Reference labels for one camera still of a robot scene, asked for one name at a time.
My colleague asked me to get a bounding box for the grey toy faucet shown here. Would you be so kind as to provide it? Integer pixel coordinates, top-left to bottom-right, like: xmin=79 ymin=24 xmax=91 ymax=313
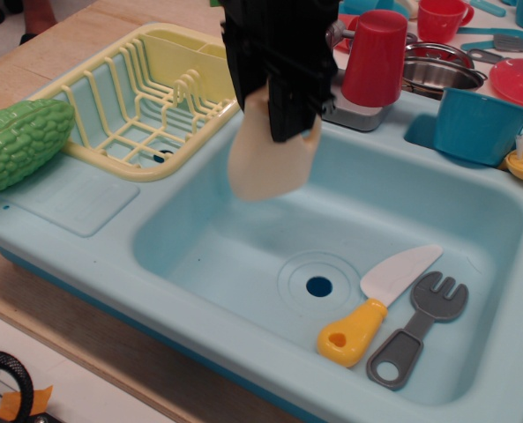
xmin=322 ymin=19 xmax=391 ymax=132

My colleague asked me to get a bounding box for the yellow handled toy knife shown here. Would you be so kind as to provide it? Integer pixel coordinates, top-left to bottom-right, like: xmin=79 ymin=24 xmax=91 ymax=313
xmin=317 ymin=244 xmax=444 ymax=367

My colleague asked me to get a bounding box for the red upside-down cup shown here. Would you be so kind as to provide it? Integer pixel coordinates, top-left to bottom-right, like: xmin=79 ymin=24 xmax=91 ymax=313
xmin=341 ymin=10 xmax=407 ymax=108

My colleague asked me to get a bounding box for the red toy plate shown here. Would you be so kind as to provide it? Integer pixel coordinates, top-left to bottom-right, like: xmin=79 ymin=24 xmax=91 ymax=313
xmin=489 ymin=58 xmax=523 ymax=106

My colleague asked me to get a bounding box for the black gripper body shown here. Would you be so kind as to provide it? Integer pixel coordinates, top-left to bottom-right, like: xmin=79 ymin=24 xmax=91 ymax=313
xmin=220 ymin=1 xmax=339 ymax=114

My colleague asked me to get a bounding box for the orange tape piece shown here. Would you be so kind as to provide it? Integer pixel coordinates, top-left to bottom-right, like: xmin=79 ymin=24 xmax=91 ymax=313
xmin=0 ymin=385 xmax=54 ymax=422

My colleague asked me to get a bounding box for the blue toy pot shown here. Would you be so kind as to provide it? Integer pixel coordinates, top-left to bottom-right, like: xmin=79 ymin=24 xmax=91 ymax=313
xmin=433 ymin=88 xmax=523 ymax=167

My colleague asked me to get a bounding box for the light blue toy sink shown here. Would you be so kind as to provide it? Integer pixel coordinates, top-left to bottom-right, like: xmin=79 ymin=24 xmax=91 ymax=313
xmin=0 ymin=93 xmax=523 ymax=422

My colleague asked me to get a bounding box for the grey toy spatula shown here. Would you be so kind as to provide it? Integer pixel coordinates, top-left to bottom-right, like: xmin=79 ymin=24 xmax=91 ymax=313
xmin=467 ymin=33 xmax=523 ymax=64

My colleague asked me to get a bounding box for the blue toy plate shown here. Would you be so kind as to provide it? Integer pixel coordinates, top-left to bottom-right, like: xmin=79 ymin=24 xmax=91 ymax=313
xmin=339 ymin=0 xmax=405 ymax=15

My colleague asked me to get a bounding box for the cream detergent bottle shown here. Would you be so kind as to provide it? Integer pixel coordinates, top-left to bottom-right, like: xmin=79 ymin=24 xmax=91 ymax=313
xmin=228 ymin=86 xmax=322 ymax=202

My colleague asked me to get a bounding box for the blue toy utensil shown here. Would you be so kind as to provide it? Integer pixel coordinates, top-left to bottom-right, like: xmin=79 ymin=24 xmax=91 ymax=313
xmin=457 ymin=26 xmax=523 ymax=37

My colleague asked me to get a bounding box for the silver metal pot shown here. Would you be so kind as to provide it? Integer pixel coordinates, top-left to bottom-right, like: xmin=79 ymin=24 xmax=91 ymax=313
xmin=402 ymin=42 xmax=488 ymax=100

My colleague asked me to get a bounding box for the grey toy fork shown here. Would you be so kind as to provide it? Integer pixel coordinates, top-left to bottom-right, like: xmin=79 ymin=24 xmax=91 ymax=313
xmin=366 ymin=271 xmax=469 ymax=390

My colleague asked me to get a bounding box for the green bitter gourd toy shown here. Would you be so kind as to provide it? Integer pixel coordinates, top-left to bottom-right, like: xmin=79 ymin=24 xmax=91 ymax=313
xmin=0 ymin=99 xmax=75 ymax=191

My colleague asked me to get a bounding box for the black braided cable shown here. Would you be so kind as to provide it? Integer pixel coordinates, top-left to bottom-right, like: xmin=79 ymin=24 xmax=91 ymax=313
xmin=0 ymin=350 xmax=35 ymax=423

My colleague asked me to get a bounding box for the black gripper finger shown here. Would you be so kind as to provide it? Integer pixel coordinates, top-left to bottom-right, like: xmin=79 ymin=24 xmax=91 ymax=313
xmin=228 ymin=61 xmax=267 ymax=110
xmin=267 ymin=73 xmax=318 ymax=143

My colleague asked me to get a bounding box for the yellow plastic drying rack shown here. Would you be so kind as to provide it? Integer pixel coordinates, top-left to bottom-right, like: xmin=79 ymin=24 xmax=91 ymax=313
xmin=33 ymin=23 xmax=240 ymax=182

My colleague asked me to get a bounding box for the red toy mug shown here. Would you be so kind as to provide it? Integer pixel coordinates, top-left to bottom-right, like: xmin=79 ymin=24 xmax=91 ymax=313
xmin=417 ymin=0 xmax=474 ymax=44

